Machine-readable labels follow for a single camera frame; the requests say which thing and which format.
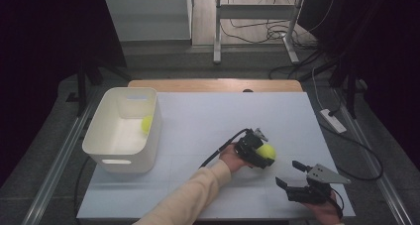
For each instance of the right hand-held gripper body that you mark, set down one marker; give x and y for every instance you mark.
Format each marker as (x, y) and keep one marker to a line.
(322, 177)

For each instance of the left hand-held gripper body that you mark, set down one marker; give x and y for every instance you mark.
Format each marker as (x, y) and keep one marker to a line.
(247, 146)

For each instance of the yellow tennis ball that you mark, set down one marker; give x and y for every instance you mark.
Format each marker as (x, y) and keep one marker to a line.
(147, 124)
(266, 151)

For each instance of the white plastic storage bin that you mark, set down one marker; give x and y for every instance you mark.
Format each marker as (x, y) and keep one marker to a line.
(115, 142)

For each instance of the person's left hand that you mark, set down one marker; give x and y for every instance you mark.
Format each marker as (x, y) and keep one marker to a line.
(231, 159)

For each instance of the person's right hand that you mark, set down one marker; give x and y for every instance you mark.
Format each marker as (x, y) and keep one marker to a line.
(325, 213)

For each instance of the white power strip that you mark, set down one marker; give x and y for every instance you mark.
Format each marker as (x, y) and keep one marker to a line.
(333, 122)

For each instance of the white board table cover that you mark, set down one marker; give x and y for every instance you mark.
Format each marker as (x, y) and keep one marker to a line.
(198, 119)

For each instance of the black metal stand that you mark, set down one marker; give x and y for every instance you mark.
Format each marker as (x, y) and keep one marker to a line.
(350, 86)
(82, 86)

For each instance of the white cabinet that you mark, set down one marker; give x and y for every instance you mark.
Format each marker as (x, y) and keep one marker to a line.
(148, 17)

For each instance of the aluminium floor rail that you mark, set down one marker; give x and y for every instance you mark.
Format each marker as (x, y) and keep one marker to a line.
(56, 172)
(379, 178)

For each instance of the white metal desk frame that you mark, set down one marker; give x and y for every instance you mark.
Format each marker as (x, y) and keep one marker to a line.
(254, 12)

